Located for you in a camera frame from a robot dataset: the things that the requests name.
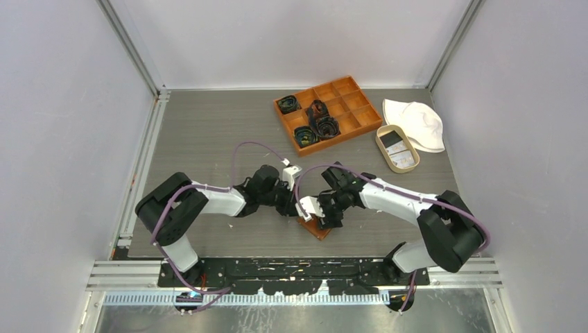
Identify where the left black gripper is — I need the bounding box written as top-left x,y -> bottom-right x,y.
259,180 -> 300,217

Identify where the brown leather card holder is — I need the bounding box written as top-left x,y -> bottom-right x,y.
297,215 -> 331,241

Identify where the beige oval card tray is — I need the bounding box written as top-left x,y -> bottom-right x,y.
375,125 -> 420,174

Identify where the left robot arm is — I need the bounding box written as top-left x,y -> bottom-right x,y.
135,164 -> 302,287

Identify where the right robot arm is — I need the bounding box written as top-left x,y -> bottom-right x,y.
318,162 -> 487,285

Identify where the white card in tray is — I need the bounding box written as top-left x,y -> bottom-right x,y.
390,150 -> 415,169

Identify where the rolled dark belt bottom-left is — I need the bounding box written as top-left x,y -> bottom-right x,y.
293,126 -> 320,148

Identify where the rolled dark belt centre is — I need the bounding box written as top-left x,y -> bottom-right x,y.
306,99 -> 340,140

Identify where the rolled dark belt top-left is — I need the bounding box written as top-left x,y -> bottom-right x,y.
277,95 -> 301,114

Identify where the orange wooden divider tray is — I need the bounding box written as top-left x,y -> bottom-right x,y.
273,76 -> 383,157

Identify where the white bucket hat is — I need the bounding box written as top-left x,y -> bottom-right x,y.
382,99 -> 445,153

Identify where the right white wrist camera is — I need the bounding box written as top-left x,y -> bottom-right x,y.
295,196 -> 325,222

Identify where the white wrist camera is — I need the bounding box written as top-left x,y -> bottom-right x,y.
281,158 -> 302,191
295,196 -> 325,222

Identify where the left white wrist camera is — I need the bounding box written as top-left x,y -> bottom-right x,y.
281,158 -> 302,191

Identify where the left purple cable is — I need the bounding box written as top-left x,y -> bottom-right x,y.
150,141 -> 291,314

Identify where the purple cable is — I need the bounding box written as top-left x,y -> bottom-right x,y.
150,141 -> 291,314
293,164 -> 492,314

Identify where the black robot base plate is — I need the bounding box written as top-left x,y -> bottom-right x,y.
157,257 -> 430,311

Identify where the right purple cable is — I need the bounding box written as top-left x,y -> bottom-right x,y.
293,164 -> 492,314

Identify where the aluminium frame rail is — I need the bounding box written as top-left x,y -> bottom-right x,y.
87,257 -> 503,294

